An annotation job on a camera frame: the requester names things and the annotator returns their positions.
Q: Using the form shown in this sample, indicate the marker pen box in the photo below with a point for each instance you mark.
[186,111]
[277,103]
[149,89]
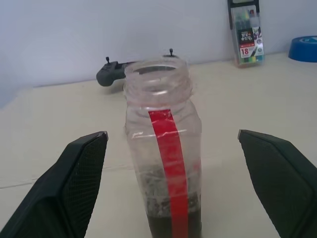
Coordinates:
[247,37]

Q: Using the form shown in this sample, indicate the grey handheld controller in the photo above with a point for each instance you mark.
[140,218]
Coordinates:
[110,74]

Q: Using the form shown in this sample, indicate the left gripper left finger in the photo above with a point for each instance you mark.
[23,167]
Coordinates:
[54,193]

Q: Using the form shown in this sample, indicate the blue tape roll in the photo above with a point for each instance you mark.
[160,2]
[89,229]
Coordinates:
[303,49]

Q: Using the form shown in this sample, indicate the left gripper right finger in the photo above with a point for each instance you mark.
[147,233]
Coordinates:
[284,183]

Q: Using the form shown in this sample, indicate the clear bottle with red stripe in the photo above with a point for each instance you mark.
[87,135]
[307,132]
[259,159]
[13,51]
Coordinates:
[163,153]

